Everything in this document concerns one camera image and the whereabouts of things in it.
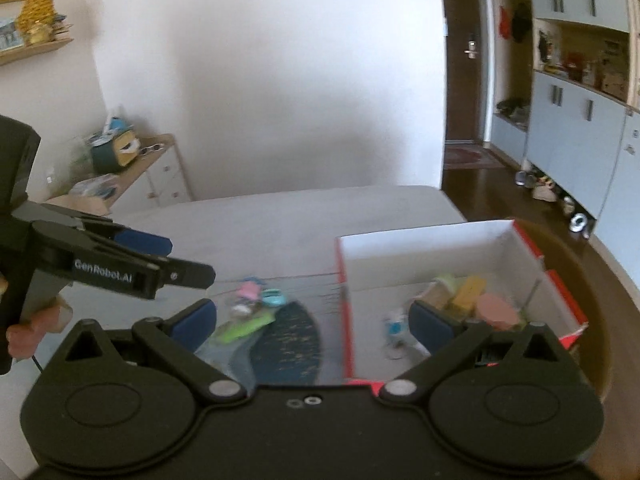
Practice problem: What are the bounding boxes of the green tube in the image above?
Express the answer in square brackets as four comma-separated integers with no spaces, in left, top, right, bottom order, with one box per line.
[214,309,277,345]

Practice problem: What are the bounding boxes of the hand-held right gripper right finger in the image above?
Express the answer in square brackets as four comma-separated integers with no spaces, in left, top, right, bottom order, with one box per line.
[377,302,576,403]

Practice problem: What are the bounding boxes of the red cardboard box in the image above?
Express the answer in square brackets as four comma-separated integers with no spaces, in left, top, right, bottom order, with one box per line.
[335,219,590,387]

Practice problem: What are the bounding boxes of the silver and black shoe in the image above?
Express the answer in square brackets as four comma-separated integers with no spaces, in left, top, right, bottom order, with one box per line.
[569,212,596,239]

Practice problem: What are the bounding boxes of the brown cardboard box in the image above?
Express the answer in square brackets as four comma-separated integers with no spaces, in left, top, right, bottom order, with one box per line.
[47,195,114,217]

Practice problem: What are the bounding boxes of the white cabinet with wooden top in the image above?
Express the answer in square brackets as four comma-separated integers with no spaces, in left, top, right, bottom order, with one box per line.
[47,134,194,213]

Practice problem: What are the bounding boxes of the pink doll figure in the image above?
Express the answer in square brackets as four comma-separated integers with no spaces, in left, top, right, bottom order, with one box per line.
[231,279,262,319]

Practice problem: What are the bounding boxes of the wooden wall shelf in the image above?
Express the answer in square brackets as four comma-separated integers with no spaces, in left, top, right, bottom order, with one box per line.
[0,35,75,67]

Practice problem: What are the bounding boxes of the clear plastic bags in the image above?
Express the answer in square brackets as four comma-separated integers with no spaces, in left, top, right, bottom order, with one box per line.
[69,174,122,202]

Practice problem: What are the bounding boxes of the pink heart-shaped bowl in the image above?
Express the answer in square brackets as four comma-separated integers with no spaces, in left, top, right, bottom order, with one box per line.
[475,294,522,332]

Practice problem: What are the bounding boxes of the person's left hand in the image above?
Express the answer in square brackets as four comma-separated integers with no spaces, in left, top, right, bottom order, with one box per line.
[6,297,75,359]

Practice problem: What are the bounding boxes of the green tissue box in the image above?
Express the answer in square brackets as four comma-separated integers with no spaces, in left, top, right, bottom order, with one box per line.
[90,116,140,174]

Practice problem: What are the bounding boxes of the yellow box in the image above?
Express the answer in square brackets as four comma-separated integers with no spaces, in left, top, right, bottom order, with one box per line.
[447,275,487,317]

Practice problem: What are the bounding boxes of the dark hat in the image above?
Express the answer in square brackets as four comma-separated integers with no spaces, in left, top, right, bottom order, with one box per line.
[511,2,534,44]

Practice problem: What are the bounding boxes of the brown door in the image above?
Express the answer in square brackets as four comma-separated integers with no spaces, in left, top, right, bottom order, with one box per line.
[439,0,489,144]

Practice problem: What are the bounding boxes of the toothpick jar with green lid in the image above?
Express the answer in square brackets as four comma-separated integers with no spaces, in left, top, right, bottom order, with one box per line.
[419,274,467,312]

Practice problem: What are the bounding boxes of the row of shoes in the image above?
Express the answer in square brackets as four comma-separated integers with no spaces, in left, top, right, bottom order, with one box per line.
[515,160,576,217]

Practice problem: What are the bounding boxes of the yellow ornament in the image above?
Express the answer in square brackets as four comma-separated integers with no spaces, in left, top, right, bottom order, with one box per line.
[17,0,57,44]

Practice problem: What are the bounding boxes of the blue and white bunny toy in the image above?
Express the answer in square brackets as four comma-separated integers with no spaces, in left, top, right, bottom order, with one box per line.
[382,309,417,359]

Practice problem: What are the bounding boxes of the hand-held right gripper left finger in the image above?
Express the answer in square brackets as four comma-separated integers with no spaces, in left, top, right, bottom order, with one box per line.
[65,298,248,403]

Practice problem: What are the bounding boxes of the grey wall cabinet unit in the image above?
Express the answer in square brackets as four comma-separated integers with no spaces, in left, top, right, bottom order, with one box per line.
[482,0,640,258]

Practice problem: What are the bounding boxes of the door mat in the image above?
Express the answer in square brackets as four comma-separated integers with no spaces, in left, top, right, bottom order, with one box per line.
[444,144,506,170]

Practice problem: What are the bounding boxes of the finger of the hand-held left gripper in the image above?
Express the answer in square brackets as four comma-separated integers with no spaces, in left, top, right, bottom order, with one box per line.
[82,220,173,257]
[70,242,217,301]

